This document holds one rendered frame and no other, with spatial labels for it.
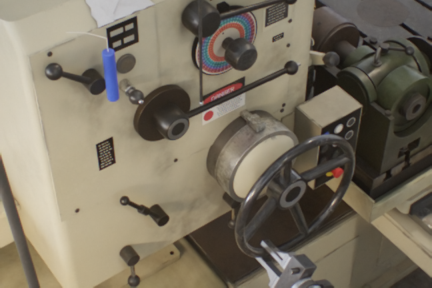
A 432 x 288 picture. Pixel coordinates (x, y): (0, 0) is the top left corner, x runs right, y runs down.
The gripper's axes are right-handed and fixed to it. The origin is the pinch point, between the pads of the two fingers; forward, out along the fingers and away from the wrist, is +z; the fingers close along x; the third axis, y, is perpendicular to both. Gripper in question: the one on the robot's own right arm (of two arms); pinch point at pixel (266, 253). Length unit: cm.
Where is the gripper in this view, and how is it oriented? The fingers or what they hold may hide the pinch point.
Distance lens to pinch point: 215.4
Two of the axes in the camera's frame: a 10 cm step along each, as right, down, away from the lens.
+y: -7.0, -0.2, -7.2
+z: -5.9, -5.5, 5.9
